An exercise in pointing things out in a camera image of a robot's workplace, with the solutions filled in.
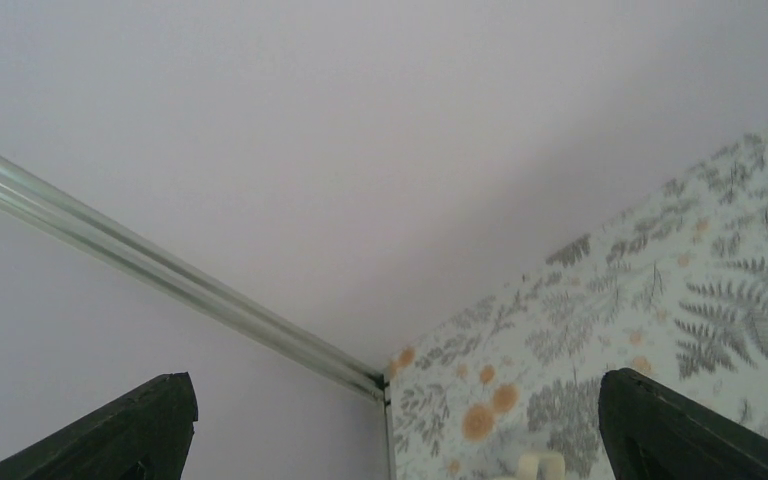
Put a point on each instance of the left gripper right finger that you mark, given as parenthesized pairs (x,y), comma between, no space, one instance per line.
(652,432)

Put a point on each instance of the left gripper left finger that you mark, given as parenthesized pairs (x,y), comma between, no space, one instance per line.
(144,434)

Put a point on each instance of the beige white ceramic mug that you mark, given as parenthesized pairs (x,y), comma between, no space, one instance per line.
(534,465)

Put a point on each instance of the floral patterned table mat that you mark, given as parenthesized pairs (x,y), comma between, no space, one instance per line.
(675,288)

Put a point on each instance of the aluminium corner frame post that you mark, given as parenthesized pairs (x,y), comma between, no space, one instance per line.
(37,202)

